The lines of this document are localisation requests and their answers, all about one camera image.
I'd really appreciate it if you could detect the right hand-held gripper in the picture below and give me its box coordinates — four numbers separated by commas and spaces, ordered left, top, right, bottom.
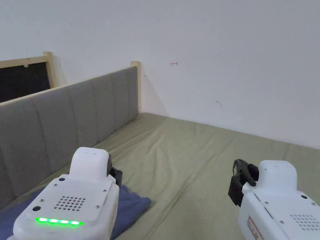
227, 158, 320, 240

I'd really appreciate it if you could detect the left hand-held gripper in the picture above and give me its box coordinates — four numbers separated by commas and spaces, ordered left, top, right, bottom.
12, 147, 123, 240

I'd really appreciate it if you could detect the dark blue garment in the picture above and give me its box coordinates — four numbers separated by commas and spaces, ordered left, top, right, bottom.
0, 184, 152, 240

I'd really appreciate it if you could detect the bed with pale green sheet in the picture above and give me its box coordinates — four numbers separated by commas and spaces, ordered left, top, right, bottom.
0, 112, 320, 240

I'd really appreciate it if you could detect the grey padded headboard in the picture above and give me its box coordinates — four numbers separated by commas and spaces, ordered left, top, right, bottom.
0, 61, 142, 208

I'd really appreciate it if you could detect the black panel with wooden frame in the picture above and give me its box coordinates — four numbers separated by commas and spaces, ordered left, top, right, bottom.
0, 51, 58, 104

